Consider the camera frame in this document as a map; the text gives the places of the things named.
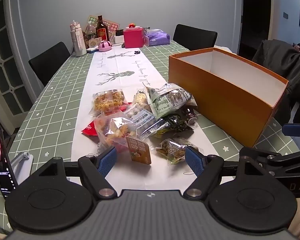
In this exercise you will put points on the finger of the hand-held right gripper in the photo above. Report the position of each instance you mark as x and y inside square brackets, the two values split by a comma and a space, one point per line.
[277, 161]
[296, 130]

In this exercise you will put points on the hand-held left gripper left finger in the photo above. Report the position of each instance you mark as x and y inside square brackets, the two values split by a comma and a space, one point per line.
[107, 161]

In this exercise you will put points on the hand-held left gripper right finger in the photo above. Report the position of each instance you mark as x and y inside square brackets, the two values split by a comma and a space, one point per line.
[193, 161]

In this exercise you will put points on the clear packet of brown snacks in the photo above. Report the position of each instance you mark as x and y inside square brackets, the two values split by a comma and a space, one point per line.
[173, 150]

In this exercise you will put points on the clear packet of mixed snacks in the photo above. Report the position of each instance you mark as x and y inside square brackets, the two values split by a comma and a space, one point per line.
[115, 130]

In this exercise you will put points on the small orange snack packet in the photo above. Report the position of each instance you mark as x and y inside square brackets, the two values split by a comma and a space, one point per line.
[138, 148]

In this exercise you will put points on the red snack packet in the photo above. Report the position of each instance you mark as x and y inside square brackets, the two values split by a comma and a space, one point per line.
[88, 128]

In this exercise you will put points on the dark green snack packet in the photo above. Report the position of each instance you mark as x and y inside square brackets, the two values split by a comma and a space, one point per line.
[173, 123]

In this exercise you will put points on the red drink bottle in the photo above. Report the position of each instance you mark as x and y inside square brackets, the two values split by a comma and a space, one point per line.
[191, 116]

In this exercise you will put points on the clear packet of white balls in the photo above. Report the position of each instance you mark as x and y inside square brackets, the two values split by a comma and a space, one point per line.
[134, 111]

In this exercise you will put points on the yellow puffed snack packet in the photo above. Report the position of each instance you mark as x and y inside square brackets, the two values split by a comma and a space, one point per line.
[107, 101]

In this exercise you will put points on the orange cardboard box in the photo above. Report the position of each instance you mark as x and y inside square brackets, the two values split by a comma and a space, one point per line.
[222, 97]

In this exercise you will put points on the clear packet of peanuts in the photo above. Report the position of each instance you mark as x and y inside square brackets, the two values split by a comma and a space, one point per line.
[141, 97]

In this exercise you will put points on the dark jacket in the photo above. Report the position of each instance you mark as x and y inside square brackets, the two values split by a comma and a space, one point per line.
[282, 62]

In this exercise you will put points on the green checked tablecloth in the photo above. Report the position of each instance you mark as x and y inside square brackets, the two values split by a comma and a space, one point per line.
[52, 105]

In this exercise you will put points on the white phone stand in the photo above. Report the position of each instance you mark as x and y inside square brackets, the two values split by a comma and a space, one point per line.
[22, 165]

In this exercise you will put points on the white deer print table runner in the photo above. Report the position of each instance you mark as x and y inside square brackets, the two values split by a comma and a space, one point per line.
[117, 72]

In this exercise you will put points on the smartphone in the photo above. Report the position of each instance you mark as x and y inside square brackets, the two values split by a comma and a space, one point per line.
[1, 160]

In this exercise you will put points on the pink round container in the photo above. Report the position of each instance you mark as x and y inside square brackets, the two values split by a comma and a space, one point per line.
[105, 46]

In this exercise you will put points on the black chair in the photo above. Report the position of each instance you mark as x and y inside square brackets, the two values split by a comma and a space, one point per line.
[48, 61]
[195, 37]

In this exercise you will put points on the small beige radio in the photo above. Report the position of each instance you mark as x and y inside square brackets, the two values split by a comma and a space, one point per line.
[94, 43]

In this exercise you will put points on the small white box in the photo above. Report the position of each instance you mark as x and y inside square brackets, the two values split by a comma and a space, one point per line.
[119, 39]

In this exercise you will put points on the pink box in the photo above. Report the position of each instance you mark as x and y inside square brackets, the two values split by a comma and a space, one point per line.
[133, 38]

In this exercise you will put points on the purple tissue pack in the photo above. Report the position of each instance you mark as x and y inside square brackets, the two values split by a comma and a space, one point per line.
[156, 37]

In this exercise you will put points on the black jar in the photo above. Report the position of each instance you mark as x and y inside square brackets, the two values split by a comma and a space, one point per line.
[119, 32]

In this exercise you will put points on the clear plastic bottle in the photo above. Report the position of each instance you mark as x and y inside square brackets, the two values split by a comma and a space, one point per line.
[90, 32]

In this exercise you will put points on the brown glass bottle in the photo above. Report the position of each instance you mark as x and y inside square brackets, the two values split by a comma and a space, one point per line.
[101, 30]

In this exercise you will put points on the dotted game boards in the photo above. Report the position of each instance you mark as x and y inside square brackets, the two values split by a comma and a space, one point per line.
[112, 28]

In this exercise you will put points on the white dish with strawberry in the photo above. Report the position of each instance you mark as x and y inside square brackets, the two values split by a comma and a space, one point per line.
[132, 26]

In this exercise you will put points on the wall light switch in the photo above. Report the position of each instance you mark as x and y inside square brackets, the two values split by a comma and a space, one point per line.
[285, 15]

